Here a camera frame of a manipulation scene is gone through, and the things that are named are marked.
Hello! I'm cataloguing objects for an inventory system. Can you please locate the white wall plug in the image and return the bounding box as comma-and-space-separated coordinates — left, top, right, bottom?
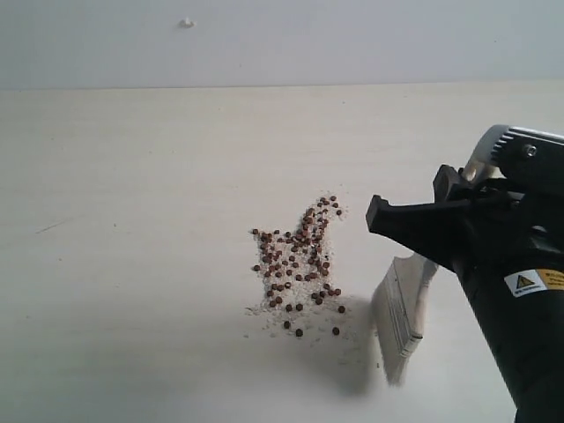
179, 18, 197, 29

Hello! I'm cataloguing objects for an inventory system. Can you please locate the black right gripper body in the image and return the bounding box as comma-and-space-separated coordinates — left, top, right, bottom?
433, 165, 563, 279

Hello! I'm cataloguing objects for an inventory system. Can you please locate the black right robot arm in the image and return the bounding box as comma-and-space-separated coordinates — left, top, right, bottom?
366, 165, 563, 422

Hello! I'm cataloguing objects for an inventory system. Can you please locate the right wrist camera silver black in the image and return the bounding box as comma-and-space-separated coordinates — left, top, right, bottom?
471, 124, 563, 193

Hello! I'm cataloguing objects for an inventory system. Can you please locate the scattered brown pellets and rice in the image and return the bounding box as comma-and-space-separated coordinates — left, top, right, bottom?
245, 191, 353, 345

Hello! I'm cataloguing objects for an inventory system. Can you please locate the white paint brush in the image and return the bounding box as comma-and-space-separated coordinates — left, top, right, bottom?
371, 160, 496, 386

